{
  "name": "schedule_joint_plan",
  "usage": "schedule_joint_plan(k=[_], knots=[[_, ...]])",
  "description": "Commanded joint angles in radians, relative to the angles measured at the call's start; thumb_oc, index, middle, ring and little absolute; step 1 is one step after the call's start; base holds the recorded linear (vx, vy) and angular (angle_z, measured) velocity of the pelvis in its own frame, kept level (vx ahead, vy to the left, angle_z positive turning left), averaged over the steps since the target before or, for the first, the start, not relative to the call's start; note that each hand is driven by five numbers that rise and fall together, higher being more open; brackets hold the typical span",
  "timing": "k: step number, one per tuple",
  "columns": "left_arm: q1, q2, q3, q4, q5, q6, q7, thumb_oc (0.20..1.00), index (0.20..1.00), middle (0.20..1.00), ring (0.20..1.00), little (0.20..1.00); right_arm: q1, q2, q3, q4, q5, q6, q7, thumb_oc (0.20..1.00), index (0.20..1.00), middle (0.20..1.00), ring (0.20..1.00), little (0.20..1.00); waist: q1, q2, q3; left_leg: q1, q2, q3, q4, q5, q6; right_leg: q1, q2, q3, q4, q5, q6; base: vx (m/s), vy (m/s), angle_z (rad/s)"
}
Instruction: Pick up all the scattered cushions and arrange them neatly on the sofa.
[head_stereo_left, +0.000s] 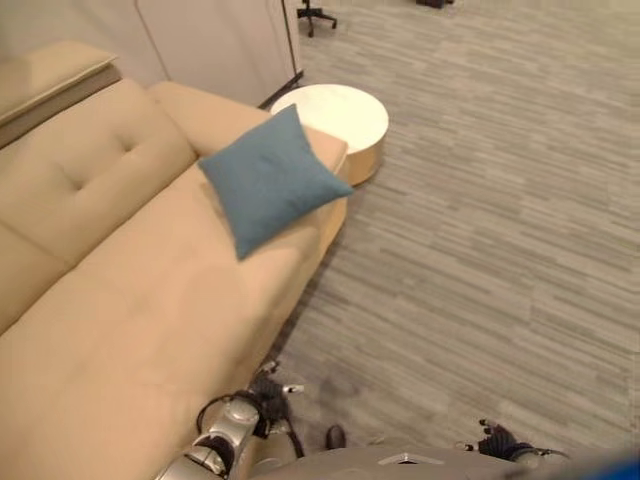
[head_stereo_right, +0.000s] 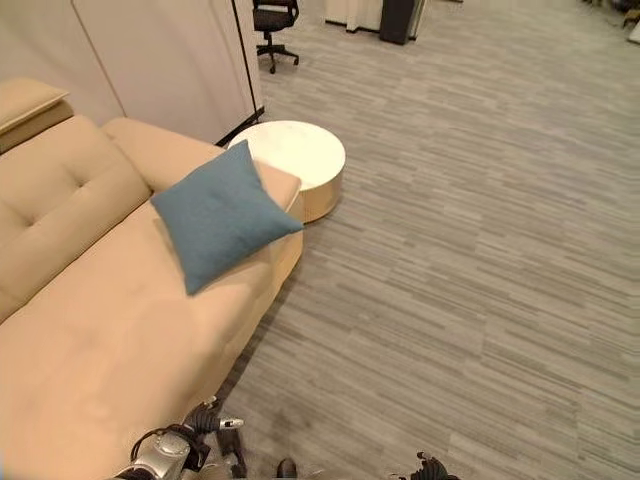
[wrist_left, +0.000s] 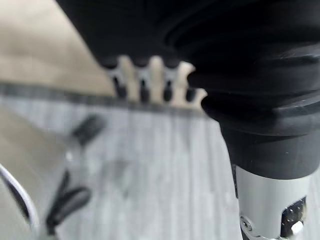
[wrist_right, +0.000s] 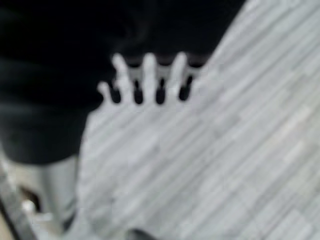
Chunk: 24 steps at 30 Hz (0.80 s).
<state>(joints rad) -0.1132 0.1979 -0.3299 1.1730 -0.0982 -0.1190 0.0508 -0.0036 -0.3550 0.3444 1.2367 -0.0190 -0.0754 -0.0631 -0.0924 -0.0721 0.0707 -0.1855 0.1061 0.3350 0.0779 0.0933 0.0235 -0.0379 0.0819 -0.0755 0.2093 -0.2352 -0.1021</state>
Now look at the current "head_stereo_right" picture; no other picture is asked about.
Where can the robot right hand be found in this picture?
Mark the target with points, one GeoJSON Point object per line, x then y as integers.
{"type": "Point", "coordinates": [431, 469]}

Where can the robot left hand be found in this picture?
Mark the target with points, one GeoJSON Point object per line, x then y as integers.
{"type": "Point", "coordinates": [220, 430]}

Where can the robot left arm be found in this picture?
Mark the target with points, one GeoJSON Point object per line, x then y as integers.
{"type": "Point", "coordinates": [160, 457]}

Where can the beige fabric sofa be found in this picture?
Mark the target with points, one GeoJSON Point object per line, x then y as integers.
{"type": "Point", "coordinates": [90, 280]}

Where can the robot dark foot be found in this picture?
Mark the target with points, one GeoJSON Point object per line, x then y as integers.
{"type": "Point", "coordinates": [286, 469]}

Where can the teal square cushion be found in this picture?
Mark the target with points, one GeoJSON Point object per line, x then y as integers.
{"type": "Point", "coordinates": [220, 215]}

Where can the round white coffee table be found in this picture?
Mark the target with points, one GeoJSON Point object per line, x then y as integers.
{"type": "Point", "coordinates": [300, 150]}

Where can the white partition panel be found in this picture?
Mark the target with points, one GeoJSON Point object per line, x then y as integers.
{"type": "Point", "coordinates": [165, 60]}

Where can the black office chair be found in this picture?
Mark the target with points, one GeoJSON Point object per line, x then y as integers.
{"type": "Point", "coordinates": [274, 25]}

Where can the white curtain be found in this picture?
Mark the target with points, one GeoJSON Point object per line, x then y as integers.
{"type": "Point", "coordinates": [350, 12]}

